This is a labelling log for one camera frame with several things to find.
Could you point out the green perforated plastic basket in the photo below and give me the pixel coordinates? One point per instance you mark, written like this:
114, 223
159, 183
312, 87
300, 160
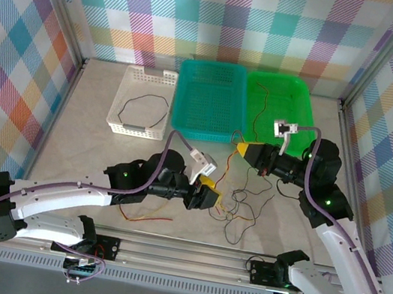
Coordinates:
288, 102

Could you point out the teal perforated plastic basket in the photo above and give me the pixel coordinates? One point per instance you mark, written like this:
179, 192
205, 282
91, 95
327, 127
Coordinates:
210, 92

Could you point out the white perforated plastic basket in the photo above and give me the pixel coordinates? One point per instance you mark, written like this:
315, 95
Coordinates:
138, 131

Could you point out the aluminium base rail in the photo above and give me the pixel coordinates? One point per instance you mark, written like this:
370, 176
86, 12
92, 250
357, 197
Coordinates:
181, 256

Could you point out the aluminium upright post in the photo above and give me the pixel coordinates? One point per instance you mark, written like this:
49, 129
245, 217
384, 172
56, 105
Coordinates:
382, 54
64, 2

